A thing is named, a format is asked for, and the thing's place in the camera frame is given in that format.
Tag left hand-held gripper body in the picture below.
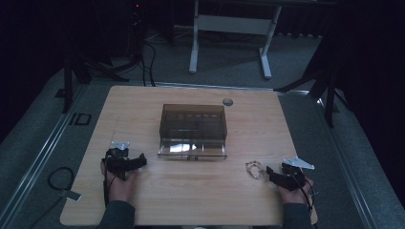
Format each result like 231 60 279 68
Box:
102 140 141 182

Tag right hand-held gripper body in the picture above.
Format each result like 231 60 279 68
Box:
274 156 315 193

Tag beaded bracelet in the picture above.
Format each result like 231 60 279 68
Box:
245 160 266 180

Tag clear box drawer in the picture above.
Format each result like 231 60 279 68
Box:
157 138 228 161

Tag transparent brown storage box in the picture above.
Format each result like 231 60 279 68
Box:
158 103 228 151

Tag person's right hand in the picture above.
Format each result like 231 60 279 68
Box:
276 177 315 206

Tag person's left hand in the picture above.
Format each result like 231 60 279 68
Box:
100 159 139 204

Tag grey floor tag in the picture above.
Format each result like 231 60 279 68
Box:
58 189 82 202

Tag black tripod stand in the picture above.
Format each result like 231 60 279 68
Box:
55 52 131 115
274 62 352 129

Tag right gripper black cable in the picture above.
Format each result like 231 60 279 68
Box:
289 171 319 229

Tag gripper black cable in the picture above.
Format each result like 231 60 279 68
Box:
101 171 112 208
289 171 319 229

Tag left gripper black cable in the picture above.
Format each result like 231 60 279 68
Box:
101 171 112 208

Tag black looped cable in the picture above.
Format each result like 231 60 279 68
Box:
28 166 76 229

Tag black floor cables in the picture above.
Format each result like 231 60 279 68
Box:
127 31 158 88

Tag white desk frame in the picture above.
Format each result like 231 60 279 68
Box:
188 0 337 80

